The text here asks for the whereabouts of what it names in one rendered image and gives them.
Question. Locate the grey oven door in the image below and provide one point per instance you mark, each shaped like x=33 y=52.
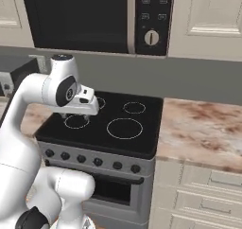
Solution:
x=138 y=198

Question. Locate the cream drawer front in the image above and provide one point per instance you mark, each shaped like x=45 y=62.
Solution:
x=201 y=224
x=208 y=201
x=225 y=176

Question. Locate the black glass hob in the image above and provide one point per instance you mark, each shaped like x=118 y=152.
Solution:
x=126 y=128

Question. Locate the black microwave oven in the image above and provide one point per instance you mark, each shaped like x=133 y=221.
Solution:
x=94 y=18

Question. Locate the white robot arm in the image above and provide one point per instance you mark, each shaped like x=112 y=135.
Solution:
x=19 y=163

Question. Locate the grey oven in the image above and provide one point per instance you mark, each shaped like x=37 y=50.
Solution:
x=138 y=191

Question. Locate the silver microwave dial knob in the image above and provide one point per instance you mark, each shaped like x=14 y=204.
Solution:
x=151 y=37

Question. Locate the cream base cupboard panel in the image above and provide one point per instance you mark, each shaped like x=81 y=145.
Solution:
x=164 y=195

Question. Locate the black microwave door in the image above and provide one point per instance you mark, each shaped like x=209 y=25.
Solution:
x=78 y=18

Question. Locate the cream wall cupboard door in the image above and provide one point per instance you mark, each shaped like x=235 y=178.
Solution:
x=208 y=18
x=12 y=15

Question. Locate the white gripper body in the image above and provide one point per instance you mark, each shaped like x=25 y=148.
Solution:
x=85 y=108

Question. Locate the black oven knob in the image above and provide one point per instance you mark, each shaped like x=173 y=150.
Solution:
x=135 y=168
x=98 y=162
x=65 y=156
x=49 y=153
x=117 y=165
x=81 y=159

